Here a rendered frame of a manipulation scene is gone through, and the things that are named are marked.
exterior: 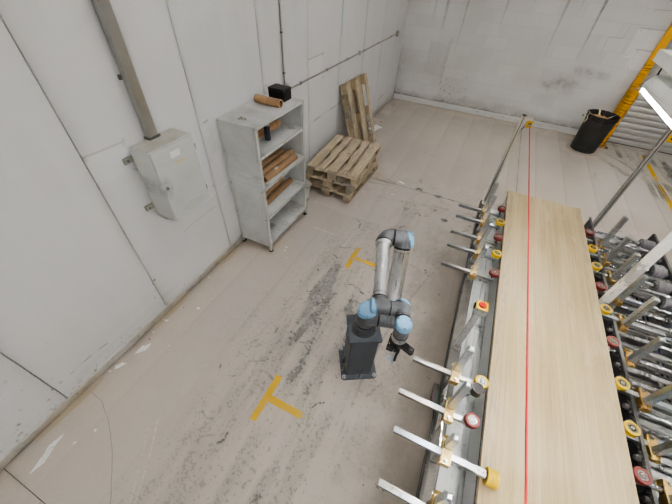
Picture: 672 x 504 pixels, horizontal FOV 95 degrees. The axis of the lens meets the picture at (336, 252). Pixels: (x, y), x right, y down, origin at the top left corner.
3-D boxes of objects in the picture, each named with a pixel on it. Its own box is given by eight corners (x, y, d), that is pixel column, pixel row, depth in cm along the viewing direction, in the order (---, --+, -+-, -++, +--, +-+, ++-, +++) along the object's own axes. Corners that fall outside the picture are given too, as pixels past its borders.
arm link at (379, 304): (377, 223, 216) (370, 307, 173) (395, 225, 216) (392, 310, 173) (375, 234, 225) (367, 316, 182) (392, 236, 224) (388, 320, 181)
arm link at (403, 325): (413, 315, 170) (413, 331, 163) (408, 327, 179) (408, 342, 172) (396, 312, 171) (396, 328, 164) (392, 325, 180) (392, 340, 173)
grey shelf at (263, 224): (242, 241, 396) (215, 118, 288) (280, 204, 455) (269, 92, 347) (271, 252, 384) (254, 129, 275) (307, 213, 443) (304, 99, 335)
